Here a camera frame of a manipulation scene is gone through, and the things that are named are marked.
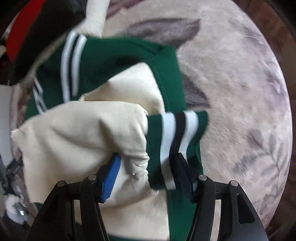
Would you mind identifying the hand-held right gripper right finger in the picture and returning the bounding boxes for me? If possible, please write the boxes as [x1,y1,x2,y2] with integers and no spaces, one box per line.
[169,152,269,241]

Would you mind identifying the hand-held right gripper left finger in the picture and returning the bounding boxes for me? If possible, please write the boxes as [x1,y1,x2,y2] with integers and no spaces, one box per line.
[26,153,122,241]

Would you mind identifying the green and cream varsity jacket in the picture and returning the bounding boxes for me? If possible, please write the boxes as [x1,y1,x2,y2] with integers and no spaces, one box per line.
[10,0,209,241]

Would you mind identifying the dark cloth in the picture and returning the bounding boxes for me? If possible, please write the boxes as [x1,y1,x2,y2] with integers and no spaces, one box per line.
[11,0,88,84]

